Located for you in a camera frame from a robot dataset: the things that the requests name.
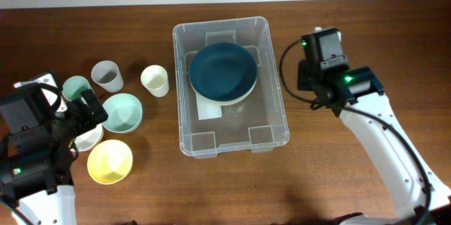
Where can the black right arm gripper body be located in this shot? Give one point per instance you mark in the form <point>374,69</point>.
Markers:
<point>306,76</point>

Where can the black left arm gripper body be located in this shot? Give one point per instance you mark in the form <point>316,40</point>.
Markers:
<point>78,119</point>

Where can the blue plastic bowl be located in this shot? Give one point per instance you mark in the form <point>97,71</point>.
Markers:
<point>223,72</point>

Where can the beige bowl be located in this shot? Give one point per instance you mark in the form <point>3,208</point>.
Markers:
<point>223,91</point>
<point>225,103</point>

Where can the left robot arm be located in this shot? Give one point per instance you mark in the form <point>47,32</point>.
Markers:
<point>36,155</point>

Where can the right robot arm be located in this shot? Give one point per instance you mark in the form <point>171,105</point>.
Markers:
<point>357,97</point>

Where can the clear plastic storage container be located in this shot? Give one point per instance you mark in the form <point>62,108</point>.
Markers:
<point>257,123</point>

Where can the white label in container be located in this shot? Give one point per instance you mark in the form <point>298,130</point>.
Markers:
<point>207,110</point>

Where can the green plastic cup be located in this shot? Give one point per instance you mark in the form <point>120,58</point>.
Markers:
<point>73,87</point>

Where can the white plastic bowl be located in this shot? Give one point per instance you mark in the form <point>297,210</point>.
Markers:
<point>90,139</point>

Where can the green plastic bowl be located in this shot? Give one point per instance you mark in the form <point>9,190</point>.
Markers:
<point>125,113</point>

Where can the grey translucent plastic cup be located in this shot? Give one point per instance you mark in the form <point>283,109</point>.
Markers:
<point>108,76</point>

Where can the yellow plastic bowl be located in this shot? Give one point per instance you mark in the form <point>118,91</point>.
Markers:
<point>110,162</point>

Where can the cream plastic cup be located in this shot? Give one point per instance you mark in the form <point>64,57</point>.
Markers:
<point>155,79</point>

